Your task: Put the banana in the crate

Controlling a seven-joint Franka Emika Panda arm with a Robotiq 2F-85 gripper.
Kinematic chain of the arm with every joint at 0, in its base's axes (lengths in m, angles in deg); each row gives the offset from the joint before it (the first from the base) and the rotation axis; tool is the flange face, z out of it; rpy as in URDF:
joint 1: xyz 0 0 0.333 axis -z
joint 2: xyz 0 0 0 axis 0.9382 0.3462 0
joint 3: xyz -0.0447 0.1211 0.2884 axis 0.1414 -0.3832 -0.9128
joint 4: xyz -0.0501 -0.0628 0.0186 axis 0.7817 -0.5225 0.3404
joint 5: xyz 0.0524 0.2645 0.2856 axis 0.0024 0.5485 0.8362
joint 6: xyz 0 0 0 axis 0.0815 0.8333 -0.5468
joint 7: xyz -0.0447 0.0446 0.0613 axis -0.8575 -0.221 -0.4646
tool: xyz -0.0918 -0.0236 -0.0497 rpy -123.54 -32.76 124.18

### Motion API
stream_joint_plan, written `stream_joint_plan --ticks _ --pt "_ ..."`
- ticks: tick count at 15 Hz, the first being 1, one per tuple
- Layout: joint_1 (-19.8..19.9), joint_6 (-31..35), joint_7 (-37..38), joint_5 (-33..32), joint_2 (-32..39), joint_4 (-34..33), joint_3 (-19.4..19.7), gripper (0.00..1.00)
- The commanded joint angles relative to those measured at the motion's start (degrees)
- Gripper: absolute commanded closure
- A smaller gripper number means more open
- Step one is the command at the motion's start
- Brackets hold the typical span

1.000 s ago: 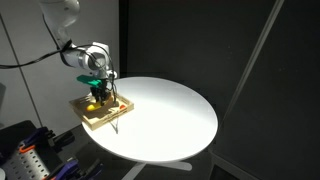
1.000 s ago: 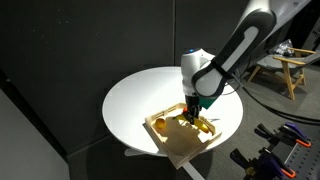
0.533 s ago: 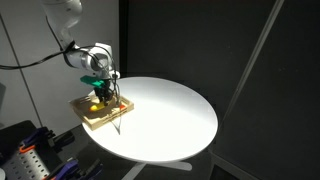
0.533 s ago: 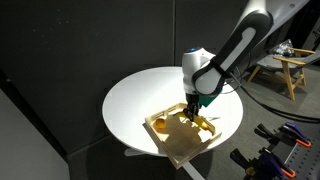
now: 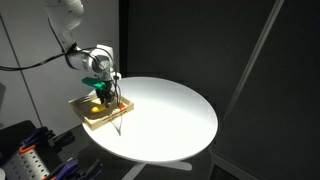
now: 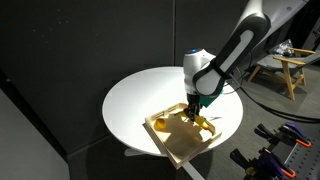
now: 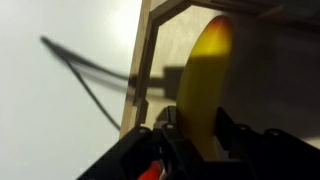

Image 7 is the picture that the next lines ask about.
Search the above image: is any light wooden crate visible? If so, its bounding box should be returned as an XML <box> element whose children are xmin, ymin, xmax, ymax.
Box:
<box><xmin>119</xmin><ymin>0</ymin><xmax>320</xmax><ymax>158</ymax></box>

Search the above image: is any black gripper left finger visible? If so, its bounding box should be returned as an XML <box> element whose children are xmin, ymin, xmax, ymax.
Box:
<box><xmin>76</xmin><ymin>105</ymin><xmax>204</xmax><ymax>180</ymax></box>

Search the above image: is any yellow banana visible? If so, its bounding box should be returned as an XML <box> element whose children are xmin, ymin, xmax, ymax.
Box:
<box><xmin>175</xmin><ymin>14</ymin><xmax>234</xmax><ymax>161</ymax></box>

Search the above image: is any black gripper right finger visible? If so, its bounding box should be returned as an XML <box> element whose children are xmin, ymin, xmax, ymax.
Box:
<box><xmin>213</xmin><ymin>106</ymin><xmax>320</xmax><ymax>180</ymax></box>

